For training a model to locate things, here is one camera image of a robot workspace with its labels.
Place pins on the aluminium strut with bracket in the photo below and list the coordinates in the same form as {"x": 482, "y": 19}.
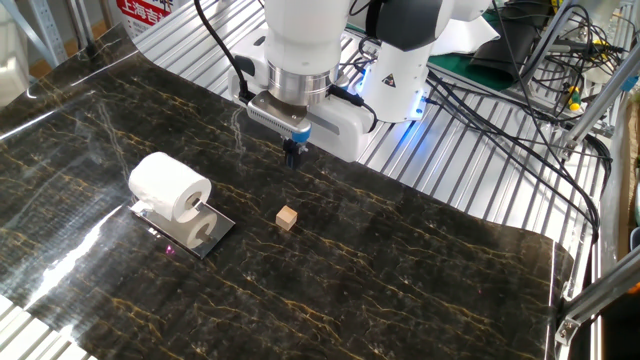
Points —
{"x": 595, "y": 295}

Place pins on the aluminium frame strut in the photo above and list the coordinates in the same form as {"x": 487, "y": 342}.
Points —
{"x": 600, "y": 100}

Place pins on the white paper sheet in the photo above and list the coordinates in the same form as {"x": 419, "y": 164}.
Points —
{"x": 465, "y": 37}

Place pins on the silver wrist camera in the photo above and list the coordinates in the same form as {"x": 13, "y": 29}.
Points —
{"x": 275, "y": 116}

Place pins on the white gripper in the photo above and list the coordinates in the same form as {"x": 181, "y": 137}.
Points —
{"x": 345, "y": 135}

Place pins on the white toilet paper roll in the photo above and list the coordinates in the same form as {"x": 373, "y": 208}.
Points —
{"x": 160, "y": 182}

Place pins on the chrome paper roll holder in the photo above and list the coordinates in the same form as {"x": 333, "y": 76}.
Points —
{"x": 170, "y": 230}

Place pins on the black pouch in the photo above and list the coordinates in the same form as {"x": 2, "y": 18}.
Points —
{"x": 505, "y": 50}

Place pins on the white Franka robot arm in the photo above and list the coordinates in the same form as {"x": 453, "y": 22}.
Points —
{"x": 300, "y": 30}

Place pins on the black marble pattern mat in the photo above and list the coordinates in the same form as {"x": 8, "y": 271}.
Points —
{"x": 350, "y": 280}

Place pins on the grey metal shelf upright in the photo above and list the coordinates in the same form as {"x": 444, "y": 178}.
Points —
{"x": 42, "y": 25}

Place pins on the red and white sign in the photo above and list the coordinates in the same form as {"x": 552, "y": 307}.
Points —
{"x": 142, "y": 12}

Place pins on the small wooden cube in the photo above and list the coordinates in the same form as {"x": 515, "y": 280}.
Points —
{"x": 286, "y": 218}

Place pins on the white plastic bin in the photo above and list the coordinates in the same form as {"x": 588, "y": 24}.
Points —
{"x": 12, "y": 70}

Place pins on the green cutting mat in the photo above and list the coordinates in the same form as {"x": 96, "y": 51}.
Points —
{"x": 465, "y": 72}

